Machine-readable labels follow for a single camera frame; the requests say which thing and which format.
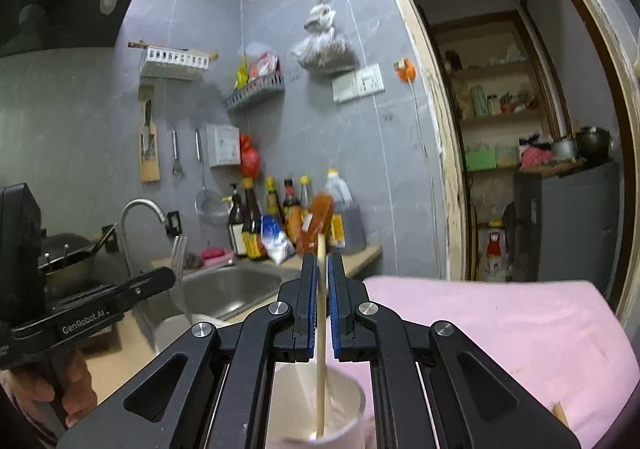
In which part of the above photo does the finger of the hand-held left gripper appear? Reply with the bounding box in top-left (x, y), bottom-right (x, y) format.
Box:
top-left (46, 267), bottom-right (177, 317)

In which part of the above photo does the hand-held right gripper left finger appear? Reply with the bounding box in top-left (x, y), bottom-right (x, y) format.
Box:
top-left (56, 253), bottom-right (321, 449)

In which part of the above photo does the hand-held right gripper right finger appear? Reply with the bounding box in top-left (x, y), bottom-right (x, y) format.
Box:
top-left (327, 253), bottom-right (583, 449)

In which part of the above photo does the pale wooden chopstick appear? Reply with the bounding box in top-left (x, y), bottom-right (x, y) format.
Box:
top-left (314, 235), bottom-right (332, 441)

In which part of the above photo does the white cup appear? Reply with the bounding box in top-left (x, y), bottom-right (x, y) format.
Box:
top-left (266, 362), bottom-right (367, 449)

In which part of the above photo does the metal pot with utensils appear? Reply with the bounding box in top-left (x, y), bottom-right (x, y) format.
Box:
top-left (37, 232), bottom-right (102, 291)

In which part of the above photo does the person's left hand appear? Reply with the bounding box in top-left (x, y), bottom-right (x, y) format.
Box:
top-left (0, 348), bottom-right (99, 430)

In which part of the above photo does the metal faucet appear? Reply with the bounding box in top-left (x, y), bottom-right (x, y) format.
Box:
top-left (118, 198), bottom-right (169, 281)

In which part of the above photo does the pink sponge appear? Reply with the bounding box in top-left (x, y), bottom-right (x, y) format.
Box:
top-left (202, 247), bottom-right (236, 268)

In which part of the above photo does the stainless steel sink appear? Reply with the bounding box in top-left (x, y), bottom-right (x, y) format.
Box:
top-left (174, 261), bottom-right (302, 323)

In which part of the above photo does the blue and white packet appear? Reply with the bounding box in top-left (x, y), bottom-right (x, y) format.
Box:
top-left (259, 214), bottom-right (296, 264)

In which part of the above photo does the metal strainer ladle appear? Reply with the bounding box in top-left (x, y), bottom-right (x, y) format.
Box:
top-left (193, 128), bottom-right (229, 226)

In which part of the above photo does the dark bottle yellow label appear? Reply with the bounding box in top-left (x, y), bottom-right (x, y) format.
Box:
top-left (241, 177), bottom-right (269, 261)

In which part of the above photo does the dark pump bottle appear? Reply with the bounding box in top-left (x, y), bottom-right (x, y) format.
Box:
top-left (227, 183), bottom-right (246, 258)

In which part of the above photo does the sauce bottle red cap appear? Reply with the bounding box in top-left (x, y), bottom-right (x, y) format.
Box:
top-left (282, 178), bottom-right (304, 240)

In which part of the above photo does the wooden knife holder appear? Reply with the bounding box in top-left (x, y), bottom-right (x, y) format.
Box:
top-left (138, 121), bottom-right (162, 184)

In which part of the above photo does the dark bottle yellow cap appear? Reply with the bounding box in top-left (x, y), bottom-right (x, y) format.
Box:
top-left (264, 176), bottom-right (286, 230)

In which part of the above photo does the metal peeler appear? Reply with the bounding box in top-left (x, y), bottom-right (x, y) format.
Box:
top-left (171, 125), bottom-right (187, 180)

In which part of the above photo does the pink cloth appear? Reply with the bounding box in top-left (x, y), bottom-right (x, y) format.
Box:
top-left (361, 275), bottom-right (627, 446)

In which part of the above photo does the red plastic bag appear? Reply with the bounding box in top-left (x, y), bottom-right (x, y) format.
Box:
top-left (238, 133), bottom-right (262, 179)

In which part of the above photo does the red and white bottle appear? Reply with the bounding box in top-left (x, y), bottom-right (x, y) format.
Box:
top-left (482, 221), bottom-right (511, 281)

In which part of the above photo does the green box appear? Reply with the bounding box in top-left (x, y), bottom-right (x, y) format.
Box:
top-left (464, 148), bottom-right (497, 171)

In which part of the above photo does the red and white packet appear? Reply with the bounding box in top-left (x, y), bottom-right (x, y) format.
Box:
top-left (248, 51), bottom-right (280, 80)

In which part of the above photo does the grey cabinet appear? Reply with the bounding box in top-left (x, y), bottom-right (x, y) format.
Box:
top-left (514, 161), bottom-right (622, 286)

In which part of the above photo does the hanging clear plastic bag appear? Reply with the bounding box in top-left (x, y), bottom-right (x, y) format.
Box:
top-left (290, 0), bottom-right (360, 76)

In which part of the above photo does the aluminium pot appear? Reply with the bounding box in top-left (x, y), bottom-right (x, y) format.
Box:
top-left (551, 136), bottom-right (576, 161)

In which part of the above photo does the wooden shelf unit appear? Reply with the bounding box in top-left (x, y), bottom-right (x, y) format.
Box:
top-left (429, 11), bottom-right (572, 176)

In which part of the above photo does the black pot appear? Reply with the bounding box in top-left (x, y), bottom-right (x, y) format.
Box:
top-left (574, 126), bottom-right (612, 162)

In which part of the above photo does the white wall box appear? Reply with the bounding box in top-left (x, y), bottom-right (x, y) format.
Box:
top-left (205, 123), bottom-right (242, 169)

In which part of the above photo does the wooden door frame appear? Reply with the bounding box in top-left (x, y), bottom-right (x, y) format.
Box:
top-left (367, 0), bottom-right (640, 326)

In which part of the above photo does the grey wall basket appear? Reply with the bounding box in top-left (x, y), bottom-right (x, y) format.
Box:
top-left (223, 73), bottom-right (286, 111)

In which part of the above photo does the white wall rack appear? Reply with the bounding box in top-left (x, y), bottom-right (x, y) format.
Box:
top-left (139, 46), bottom-right (210, 80)

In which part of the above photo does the white wall socket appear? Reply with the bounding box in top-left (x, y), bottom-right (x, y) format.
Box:
top-left (332, 63), bottom-right (386, 105)

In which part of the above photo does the orange wall hook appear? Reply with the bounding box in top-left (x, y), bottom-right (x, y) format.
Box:
top-left (393, 57), bottom-right (416, 82)

